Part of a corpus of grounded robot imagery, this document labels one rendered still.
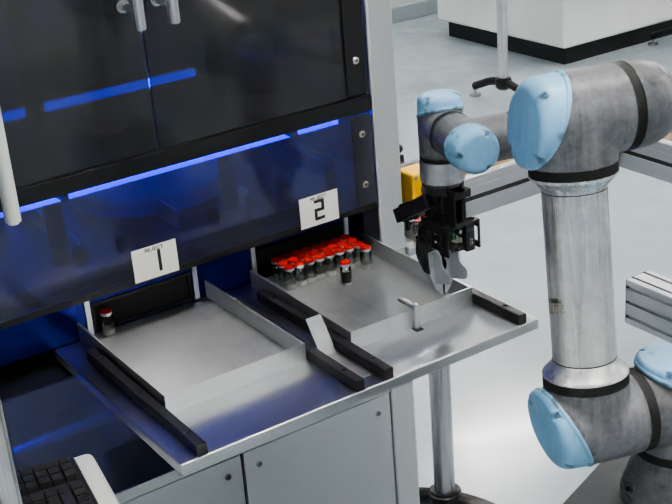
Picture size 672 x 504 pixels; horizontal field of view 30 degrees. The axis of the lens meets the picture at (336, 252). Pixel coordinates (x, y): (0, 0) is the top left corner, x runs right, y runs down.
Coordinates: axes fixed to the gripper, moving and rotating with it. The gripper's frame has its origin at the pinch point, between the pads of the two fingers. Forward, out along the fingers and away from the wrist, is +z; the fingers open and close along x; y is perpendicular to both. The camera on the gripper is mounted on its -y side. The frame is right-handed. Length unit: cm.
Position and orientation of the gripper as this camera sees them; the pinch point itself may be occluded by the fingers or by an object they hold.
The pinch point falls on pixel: (440, 286)
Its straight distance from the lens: 220.4
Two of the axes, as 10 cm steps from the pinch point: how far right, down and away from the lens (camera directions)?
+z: 0.8, 9.2, 3.9
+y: 5.6, 2.9, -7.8
